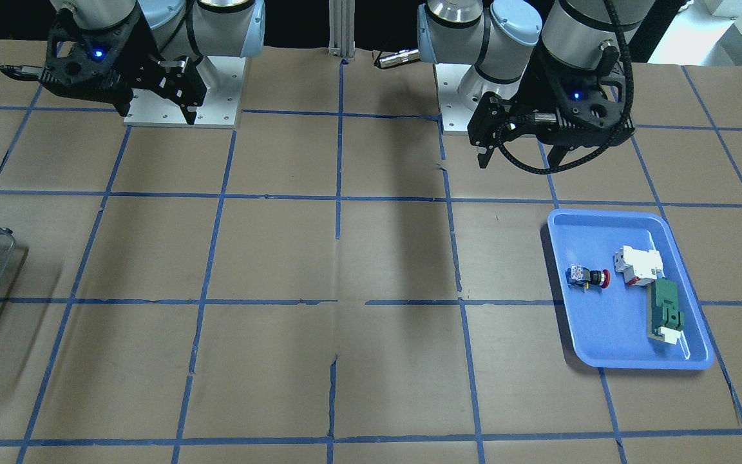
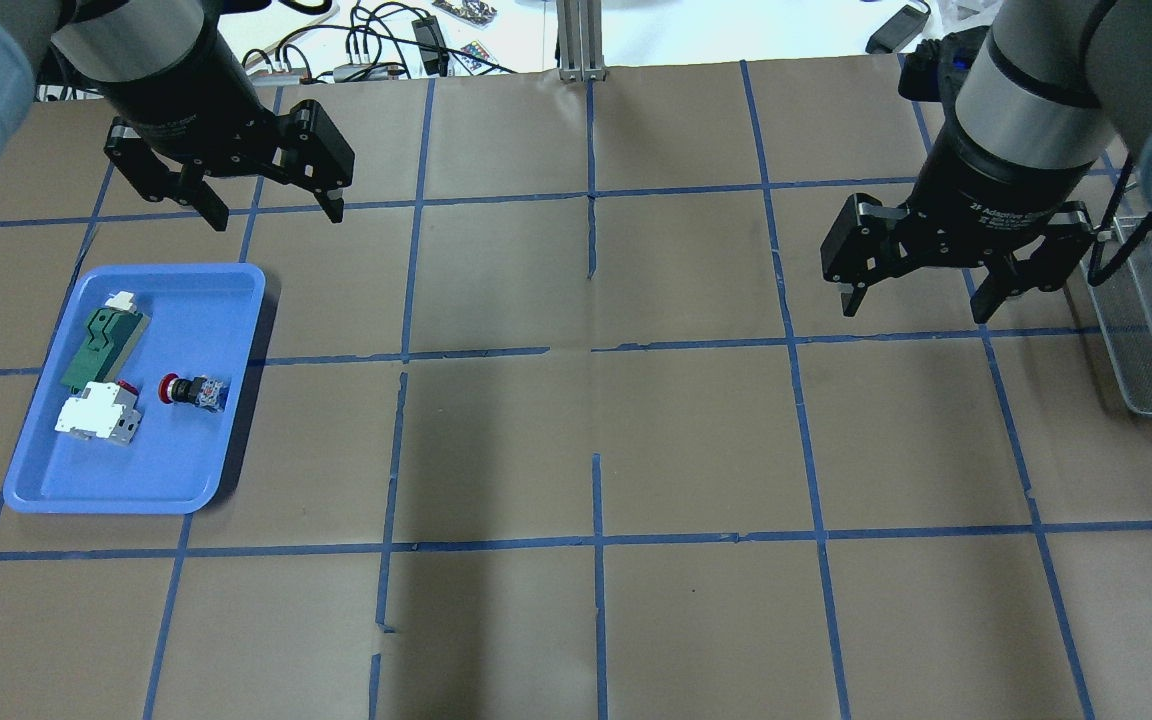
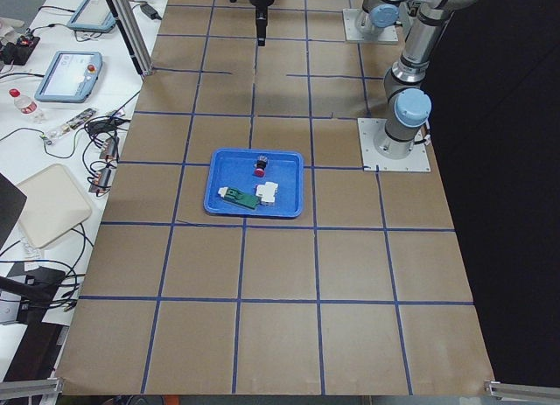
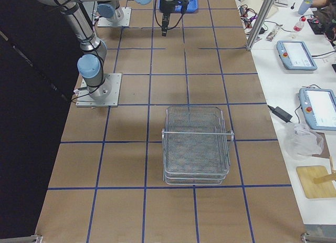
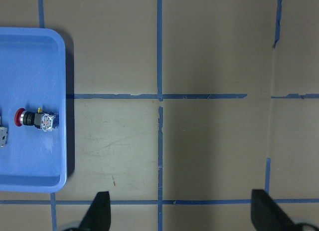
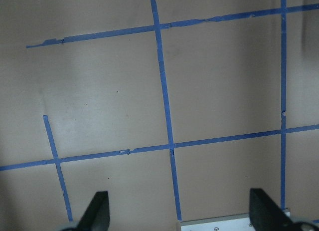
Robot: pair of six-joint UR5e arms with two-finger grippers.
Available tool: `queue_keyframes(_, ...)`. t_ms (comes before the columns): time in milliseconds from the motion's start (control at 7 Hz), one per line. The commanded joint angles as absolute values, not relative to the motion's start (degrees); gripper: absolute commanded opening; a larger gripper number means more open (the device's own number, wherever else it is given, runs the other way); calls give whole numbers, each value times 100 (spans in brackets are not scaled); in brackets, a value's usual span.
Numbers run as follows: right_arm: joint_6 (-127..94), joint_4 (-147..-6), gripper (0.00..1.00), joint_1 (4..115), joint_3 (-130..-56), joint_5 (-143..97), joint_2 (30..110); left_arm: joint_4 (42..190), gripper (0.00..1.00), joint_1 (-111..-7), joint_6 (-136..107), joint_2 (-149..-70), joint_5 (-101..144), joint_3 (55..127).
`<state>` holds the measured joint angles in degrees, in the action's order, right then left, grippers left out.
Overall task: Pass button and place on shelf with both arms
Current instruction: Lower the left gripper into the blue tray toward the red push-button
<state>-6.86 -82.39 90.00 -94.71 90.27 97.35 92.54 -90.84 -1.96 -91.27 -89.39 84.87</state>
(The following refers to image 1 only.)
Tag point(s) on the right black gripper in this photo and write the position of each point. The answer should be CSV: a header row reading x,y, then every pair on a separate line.
x,y
141,57

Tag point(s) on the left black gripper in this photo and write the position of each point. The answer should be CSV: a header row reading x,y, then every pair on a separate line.
x,y
534,90

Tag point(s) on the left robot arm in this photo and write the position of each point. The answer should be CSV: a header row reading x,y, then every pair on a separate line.
x,y
499,41

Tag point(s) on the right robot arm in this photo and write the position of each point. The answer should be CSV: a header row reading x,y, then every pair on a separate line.
x,y
198,29

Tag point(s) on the white circuit breaker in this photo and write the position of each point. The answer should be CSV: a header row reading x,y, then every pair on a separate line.
x,y
639,268

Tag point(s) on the blue plastic tray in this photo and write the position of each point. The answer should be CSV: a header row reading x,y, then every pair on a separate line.
x,y
608,327

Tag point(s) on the green terminal block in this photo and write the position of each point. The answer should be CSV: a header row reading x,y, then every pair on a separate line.
x,y
665,320

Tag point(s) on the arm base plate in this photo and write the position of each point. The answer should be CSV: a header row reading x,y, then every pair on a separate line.
x,y
224,77
455,109

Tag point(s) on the aluminium frame post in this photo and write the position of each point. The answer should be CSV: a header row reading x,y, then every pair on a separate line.
x,y
341,15

